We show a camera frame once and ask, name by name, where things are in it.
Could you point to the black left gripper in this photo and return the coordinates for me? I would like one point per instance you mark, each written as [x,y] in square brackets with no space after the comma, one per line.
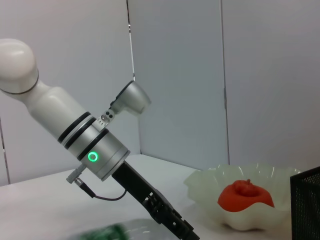
[135,182]

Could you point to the clear green-label water bottle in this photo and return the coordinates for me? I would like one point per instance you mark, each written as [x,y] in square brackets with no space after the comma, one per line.
[112,230]

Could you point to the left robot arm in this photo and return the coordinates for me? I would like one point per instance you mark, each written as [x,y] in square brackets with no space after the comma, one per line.
[50,107]

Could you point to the black mesh pen holder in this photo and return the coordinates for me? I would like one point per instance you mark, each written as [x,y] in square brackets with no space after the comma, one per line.
[307,207]

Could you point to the pale green wavy glass bowl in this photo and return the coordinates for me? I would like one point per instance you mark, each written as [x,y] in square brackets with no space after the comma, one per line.
[205,182]

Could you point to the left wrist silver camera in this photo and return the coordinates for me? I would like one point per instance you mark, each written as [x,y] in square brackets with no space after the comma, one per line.
[135,97]

